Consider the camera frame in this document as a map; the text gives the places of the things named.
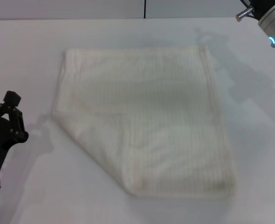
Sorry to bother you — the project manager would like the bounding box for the cream white ribbed towel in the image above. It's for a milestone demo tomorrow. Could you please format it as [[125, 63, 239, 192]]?
[[50, 45, 237, 199]]

